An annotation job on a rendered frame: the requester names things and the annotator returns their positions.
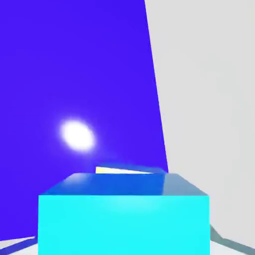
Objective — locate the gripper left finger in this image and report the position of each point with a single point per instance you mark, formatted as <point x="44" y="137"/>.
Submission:
<point x="19" y="249"/>

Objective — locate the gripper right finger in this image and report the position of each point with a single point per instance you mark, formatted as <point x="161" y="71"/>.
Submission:
<point x="223" y="248"/>

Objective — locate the small cyan cube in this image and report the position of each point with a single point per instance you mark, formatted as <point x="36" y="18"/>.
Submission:
<point x="123" y="223"/>

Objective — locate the small yellow cube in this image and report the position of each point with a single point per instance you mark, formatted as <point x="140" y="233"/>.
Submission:
<point x="111" y="170"/>

